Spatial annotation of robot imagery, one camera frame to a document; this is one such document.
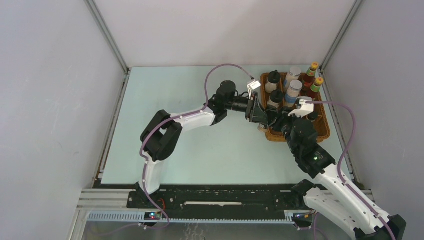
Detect aluminium corner frame right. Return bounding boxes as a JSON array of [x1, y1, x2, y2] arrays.
[[320, 0, 366, 73]]

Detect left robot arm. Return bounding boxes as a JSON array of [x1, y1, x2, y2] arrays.
[[138, 79, 269, 208]]

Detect wicker divided basket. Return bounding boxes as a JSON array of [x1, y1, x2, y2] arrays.
[[260, 72, 331, 143]]

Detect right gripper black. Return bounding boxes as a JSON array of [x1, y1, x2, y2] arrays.
[[265, 106, 302, 155]]

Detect aluminium corner frame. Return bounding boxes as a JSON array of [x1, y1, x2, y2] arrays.
[[320, 0, 366, 73], [84, 0, 130, 75]]

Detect black-spout-lid jar white beads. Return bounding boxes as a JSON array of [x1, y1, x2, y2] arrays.
[[267, 89, 284, 109]]

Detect large black-lid jar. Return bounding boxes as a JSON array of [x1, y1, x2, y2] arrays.
[[264, 70, 281, 94]]

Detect blue-label silver-lid jar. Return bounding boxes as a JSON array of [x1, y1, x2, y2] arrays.
[[283, 66, 302, 93], [283, 80, 303, 108]]

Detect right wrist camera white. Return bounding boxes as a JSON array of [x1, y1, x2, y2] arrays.
[[287, 96, 314, 119]]

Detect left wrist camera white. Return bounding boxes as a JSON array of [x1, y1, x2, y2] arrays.
[[247, 78, 261, 97]]

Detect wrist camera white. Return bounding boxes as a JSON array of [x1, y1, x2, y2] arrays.
[[287, 96, 314, 119], [247, 78, 261, 97]]

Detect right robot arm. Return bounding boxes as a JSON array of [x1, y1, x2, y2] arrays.
[[265, 109, 407, 240]]

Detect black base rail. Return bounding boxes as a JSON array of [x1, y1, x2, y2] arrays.
[[126, 183, 315, 222]]

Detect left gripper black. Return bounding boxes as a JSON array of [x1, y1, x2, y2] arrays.
[[225, 92, 267, 124]]

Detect aluminium corner frame left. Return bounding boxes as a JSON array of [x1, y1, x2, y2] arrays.
[[84, 0, 130, 75]]

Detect small black-lid spice jar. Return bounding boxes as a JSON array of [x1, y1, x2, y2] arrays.
[[306, 111, 320, 123]]

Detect yellow-cap sauce bottle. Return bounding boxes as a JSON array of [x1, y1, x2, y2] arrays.
[[301, 61, 319, 92], [306, 77, 325, 101]]

